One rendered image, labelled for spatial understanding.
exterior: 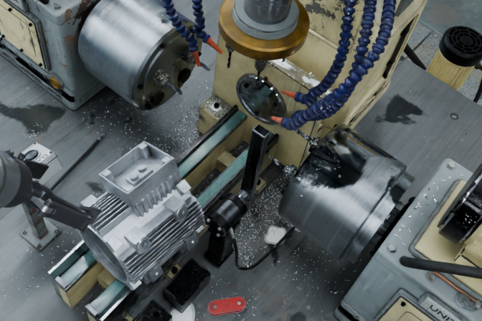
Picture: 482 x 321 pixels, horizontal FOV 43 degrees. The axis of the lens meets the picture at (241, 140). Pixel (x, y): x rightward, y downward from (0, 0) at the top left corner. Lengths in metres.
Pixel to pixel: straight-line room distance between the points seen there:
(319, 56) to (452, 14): 2.09
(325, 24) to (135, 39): 0.43
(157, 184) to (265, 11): 0.40
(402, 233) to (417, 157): 0.59
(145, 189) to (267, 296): 0.44
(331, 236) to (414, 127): 0.65
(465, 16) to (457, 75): 1.25
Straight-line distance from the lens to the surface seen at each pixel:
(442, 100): 1.93
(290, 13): 1.20
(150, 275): 1.25
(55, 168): 1.34
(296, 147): 1.53
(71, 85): 1.65
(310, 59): 1.49
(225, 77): 1.54
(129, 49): 1.41
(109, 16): 1.46
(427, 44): 2.64
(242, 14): 1.18
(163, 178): 1.22
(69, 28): 1.51
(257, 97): 1.48
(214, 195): 1.44
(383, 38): 1.07
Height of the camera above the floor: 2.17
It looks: 55 degrees down
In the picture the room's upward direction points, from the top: 11 degrees clockwise
